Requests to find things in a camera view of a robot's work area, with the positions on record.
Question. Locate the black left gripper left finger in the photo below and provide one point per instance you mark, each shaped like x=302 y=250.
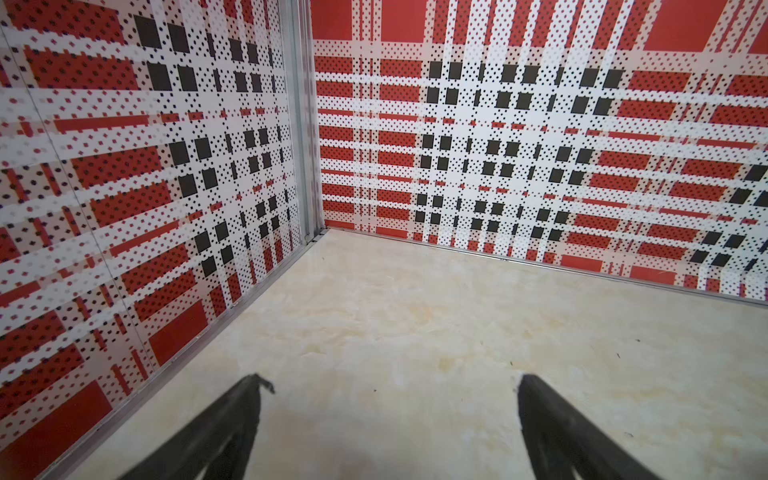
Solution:
x=217 y=443

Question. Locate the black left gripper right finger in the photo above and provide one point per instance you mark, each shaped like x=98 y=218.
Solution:
x=562 y=443

